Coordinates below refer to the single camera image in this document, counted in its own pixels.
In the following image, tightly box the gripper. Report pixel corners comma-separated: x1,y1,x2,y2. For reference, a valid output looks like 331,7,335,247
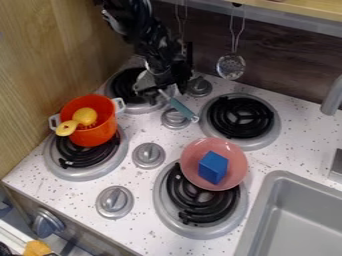
142,41,196,96

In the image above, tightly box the silver ladle with blue handle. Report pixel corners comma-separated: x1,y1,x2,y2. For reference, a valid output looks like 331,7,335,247
132,69,201,124

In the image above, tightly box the silver slotted spoon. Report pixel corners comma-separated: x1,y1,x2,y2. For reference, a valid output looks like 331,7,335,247
215,2,248,81

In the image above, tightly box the yellow toy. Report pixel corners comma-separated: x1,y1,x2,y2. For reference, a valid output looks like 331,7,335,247
54,106,99,138

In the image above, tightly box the pink plate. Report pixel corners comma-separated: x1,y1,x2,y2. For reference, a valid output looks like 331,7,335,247
179,136,250,192

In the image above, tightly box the blue block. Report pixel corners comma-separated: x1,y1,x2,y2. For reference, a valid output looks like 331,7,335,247
196,150,232,186

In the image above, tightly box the wooden shelf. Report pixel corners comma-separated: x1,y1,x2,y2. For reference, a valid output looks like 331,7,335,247
156,0,342,38

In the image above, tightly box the toy stove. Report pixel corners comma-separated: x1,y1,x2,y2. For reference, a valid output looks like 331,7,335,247
41,65,284,241

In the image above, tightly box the tap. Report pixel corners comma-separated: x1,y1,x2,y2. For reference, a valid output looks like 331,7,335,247
319,74,342,117

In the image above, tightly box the toy sink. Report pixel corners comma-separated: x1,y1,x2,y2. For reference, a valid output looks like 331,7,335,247
232,169,342,256

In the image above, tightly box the yellow tool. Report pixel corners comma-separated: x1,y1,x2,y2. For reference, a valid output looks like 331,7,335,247
21,239,55,256

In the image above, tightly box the orange pot with white handles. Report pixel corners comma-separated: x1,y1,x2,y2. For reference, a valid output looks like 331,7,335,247
46,93,127,148

